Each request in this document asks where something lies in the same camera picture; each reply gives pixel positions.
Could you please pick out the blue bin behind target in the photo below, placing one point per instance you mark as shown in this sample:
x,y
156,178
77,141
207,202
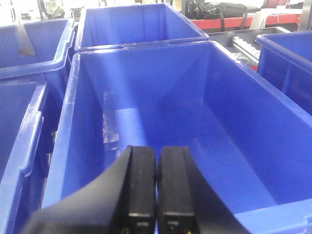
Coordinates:
x,y
134,25

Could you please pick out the black bag on table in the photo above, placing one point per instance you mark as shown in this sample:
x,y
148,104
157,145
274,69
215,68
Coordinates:
x,y
218,10

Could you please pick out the blue bin right side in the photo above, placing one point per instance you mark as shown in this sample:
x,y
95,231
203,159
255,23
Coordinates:
x,y
286,62

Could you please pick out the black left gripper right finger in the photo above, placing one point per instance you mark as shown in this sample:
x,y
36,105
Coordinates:
x,y
187,204

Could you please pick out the blue bin left front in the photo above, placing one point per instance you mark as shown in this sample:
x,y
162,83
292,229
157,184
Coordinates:
x,y
23,166

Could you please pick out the blue bin far left rear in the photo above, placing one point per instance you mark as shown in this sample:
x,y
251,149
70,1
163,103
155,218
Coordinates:
x,y
51,40

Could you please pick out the blue bin middle on rack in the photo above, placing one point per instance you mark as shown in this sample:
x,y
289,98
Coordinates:
x,y
251,142

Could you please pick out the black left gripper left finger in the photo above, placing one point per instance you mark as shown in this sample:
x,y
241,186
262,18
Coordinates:
x,y
121,200

